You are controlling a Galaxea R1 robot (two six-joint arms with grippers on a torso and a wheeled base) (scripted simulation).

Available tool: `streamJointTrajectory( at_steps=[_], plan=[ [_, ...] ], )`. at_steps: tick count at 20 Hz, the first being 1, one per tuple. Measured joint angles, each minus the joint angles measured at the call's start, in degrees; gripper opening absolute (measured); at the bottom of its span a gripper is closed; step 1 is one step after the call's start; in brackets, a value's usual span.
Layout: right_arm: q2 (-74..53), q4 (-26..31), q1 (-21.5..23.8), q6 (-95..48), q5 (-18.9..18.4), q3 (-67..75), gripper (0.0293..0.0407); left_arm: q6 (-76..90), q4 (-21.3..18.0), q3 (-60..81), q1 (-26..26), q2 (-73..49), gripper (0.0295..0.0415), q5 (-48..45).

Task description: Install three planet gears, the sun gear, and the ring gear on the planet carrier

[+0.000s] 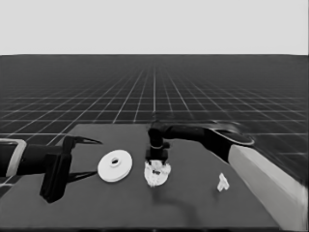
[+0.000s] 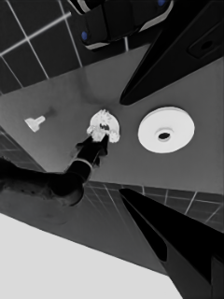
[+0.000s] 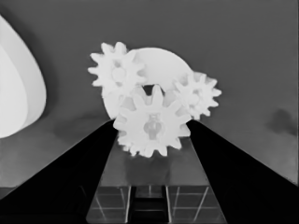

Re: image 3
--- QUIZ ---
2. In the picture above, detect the small white toothed gear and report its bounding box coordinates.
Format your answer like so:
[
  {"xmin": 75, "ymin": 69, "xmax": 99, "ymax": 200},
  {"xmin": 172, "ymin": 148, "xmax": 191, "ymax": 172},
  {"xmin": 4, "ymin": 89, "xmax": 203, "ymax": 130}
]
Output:
[{"xmin": 173, "ymin": 71, "xmax": 222, "ymax": 121}]

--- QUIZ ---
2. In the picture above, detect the white round carrier with pins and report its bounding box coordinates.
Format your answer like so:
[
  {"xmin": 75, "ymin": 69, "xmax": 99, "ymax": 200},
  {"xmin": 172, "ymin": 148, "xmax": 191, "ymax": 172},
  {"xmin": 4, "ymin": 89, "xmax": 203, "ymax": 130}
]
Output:
[{"xmin": 102, "ymin": 47, "xmax": 195, "ymax": 120}]

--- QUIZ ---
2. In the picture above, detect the large thick white disc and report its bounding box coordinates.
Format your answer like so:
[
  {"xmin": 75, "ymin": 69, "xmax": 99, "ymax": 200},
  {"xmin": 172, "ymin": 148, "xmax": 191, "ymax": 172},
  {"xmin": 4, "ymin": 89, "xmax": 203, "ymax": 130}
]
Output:
[{"xmin": 0, "ymin": 14, "xmax": 48, "ymax": 139}]

